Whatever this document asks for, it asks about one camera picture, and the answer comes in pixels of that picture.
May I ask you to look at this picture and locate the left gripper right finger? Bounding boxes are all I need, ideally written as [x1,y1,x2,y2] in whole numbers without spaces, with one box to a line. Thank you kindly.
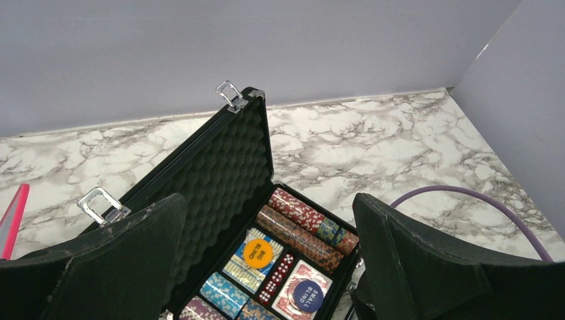
[352,193,564,319]

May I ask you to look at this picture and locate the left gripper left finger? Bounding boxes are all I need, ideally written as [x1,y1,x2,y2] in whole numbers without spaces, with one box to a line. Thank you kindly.
[1,193,187,319]

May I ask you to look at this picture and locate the blue dealer button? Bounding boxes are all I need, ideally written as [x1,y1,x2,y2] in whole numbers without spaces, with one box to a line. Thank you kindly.
[292,280,324,313]

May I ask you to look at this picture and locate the red card deck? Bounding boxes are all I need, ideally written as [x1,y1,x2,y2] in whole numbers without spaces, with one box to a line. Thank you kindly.
[271,260,332,320]

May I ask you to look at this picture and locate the black poker case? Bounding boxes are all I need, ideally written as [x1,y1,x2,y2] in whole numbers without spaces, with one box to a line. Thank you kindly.
[26,81,360,320]

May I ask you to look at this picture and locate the orange dealer button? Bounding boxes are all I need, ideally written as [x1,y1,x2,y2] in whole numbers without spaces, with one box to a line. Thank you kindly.
[243,239,273,269]

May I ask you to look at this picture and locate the blue card deck in case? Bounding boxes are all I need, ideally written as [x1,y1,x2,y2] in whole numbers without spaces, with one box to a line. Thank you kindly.
[223,228,284,293]

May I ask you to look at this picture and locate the red framed whiteboard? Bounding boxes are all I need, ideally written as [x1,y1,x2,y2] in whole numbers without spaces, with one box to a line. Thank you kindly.
[1,183,30,260]

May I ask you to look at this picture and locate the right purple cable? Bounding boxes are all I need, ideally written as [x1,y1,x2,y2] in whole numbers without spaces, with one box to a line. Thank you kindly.
[390,185,554,262]

